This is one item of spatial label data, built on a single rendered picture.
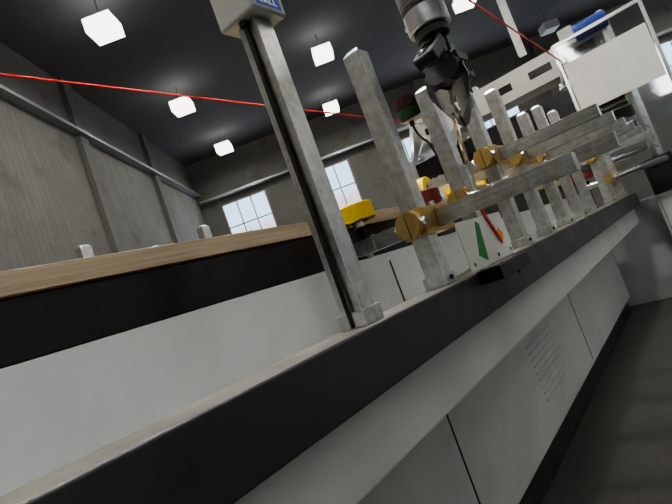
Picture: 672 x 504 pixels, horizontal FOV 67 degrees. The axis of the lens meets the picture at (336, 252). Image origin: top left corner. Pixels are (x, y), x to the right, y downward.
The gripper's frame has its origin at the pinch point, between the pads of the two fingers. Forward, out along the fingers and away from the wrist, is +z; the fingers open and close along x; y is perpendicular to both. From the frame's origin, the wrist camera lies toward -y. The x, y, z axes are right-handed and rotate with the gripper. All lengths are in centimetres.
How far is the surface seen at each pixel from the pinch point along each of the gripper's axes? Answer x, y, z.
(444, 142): 7.0, 4.7, 1.5
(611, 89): -5, 258, -34
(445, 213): 3.6, -16.0, 17.4
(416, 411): 8, -40, 44
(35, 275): 27, -75, 10
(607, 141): -21.0, 9.0, 14.7
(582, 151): -16.5, 9.0, 14.6
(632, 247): 19, 273, 62
